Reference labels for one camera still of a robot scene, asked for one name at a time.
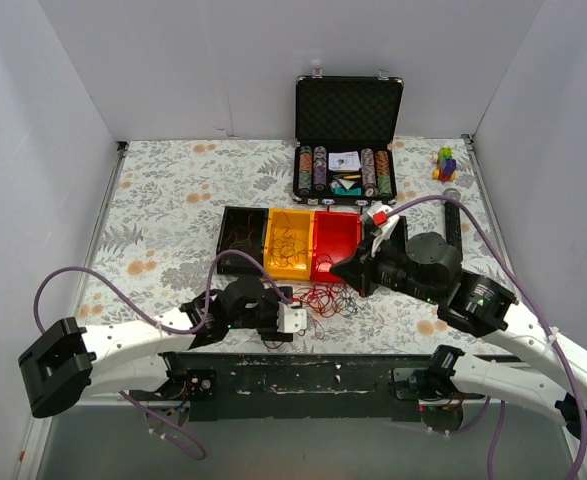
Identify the yellow bin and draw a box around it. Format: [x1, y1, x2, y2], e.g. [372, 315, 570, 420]
[264, 208, 314, 281]

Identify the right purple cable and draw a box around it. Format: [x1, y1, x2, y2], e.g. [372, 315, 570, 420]
[372, 194, 587, 480]

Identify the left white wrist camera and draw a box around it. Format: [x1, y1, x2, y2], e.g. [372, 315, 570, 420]
[277, 301, 308, 334]

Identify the floral table mat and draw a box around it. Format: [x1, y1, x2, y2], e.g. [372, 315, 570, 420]
[77, 137, 506, 355]

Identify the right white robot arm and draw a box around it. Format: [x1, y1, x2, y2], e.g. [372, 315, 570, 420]
[331, 217, 587, 439]

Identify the colourful toy block car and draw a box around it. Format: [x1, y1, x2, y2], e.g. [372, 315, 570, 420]
[432, 147, 457, 182]

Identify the playing card deck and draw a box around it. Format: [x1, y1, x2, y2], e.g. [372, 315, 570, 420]
[328, 151, 361, 172]

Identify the black microphone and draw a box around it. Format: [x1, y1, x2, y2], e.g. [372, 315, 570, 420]
[443, 188, 462, 252]

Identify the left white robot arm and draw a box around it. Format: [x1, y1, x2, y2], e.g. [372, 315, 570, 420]
[18, 276, 307, 418]

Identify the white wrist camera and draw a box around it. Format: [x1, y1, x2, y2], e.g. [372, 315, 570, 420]
[360, 202, 398, 258]
[277, 301, 308, 334]

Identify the black bin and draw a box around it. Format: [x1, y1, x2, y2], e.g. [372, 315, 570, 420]
[216, 206, 269, 276]

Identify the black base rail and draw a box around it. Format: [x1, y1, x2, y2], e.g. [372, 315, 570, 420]
[107, 349, 484, 422]

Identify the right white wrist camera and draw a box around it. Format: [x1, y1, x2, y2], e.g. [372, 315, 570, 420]
[360, 202, 398, 258]

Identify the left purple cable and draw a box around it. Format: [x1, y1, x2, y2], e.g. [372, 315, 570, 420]
[33, 249, 302, 461]

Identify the red wire tangle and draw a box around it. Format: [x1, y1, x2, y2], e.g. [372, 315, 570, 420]
[292, 254, 347, 341]

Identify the purple cable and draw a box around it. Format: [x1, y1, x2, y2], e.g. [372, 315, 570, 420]
[372, 194, 587, 480]
[33, 249, 302, 461]

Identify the red bin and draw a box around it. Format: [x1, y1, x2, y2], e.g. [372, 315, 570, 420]
[310, 211, 362, 283]

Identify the black poker chip case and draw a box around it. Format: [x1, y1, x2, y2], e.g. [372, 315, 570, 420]
[292, 71, 404, 206]

